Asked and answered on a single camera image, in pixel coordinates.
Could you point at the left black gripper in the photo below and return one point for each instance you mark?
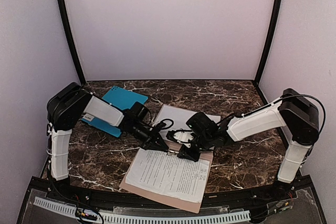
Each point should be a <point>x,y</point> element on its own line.
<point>150,138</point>

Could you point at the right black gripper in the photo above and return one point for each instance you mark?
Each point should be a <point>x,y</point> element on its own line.
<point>196,143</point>

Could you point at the printed paper sheet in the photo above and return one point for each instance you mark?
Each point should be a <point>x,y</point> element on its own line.
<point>167,175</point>
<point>178,115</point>

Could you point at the teal folder with black inside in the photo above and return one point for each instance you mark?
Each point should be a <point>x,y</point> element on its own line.
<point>122,99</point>

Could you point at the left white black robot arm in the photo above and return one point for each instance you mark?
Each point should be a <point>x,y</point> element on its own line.
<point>117,112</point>

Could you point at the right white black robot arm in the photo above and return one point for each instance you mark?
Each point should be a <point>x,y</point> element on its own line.
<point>303,115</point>

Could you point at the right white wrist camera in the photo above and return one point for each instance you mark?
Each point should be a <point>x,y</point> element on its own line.
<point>180,136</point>

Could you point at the black front rail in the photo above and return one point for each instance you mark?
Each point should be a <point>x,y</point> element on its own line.
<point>253,199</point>

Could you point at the left black frame post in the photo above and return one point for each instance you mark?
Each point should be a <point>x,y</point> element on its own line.
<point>70,41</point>

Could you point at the black frame post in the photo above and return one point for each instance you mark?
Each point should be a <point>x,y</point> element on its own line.
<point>268,41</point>
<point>70,41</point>

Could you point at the right black frame post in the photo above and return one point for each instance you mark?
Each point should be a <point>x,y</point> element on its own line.
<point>268,41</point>

